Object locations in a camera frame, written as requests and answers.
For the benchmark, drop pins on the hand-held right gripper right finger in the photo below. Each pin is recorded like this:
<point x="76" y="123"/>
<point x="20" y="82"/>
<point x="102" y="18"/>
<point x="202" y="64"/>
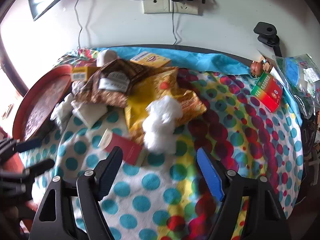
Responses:
<point x="211" y="177"/>

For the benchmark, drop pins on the plain blue cloth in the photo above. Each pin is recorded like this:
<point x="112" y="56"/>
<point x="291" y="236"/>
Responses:
<point x="200" y="60"/>

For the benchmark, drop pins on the small brown figurine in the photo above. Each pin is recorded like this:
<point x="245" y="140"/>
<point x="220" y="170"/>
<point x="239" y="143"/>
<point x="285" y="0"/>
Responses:
<point x="257" y="68"/>

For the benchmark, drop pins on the white coax wall outlet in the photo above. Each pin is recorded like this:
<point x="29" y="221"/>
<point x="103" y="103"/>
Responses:
<point x="155" y="2"/>

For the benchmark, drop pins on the yellow barcode label box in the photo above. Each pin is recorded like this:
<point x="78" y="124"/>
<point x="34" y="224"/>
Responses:
<point x="80" y="73"/>

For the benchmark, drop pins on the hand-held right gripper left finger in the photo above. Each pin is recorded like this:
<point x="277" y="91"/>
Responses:
<point x="110" y="173"/>

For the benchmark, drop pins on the clear bag with blue item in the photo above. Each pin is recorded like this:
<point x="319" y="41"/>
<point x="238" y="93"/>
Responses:
<point x="292" y="72"/>

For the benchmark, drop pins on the red blurred object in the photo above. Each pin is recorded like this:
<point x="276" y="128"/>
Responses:
<point x="12" y="165"/>

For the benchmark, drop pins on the white sock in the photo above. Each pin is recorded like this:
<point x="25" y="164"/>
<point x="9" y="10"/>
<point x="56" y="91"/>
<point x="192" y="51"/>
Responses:
<point x="62" y="110"/>
<point x="90" y="113"/>
<point x="106" y="57"/>

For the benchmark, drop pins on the yellow cartoon print box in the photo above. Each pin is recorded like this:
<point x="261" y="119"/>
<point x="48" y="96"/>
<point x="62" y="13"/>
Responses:
<point x="150" y="60"/>

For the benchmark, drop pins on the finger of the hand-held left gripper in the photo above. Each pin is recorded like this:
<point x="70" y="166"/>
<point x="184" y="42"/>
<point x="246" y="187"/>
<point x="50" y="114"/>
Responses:
<point x="31" y="145"/>
<point x="40" y="166"/>

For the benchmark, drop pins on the green and red box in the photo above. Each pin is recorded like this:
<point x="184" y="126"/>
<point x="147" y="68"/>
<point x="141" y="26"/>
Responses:
<point x="267" y="92"/>

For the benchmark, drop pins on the brown snack packet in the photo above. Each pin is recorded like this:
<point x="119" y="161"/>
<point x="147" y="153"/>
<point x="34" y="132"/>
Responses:
<point x="105" y="97"/>

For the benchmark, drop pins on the yellow snack packet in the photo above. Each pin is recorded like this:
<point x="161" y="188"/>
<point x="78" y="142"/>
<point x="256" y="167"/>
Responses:
<point x="140" y="110"/>

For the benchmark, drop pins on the red packet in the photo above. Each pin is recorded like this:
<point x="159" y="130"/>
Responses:
<point x="125" y="147"/>

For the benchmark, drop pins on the polka dot cloth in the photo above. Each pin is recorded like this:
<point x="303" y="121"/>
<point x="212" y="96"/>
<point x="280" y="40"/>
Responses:
<point x="150" y="180"/>

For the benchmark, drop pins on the clear plastic bag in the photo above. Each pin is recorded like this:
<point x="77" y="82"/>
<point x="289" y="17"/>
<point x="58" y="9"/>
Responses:
<point x="160" y="127"/>

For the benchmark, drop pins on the white power wall socket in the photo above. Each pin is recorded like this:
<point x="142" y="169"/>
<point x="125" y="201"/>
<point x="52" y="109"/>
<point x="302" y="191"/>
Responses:
<point x="187" y="8"/>

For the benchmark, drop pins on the round red tray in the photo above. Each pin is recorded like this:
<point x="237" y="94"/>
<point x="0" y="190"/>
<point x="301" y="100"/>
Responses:
<point x="42" y="105"/>

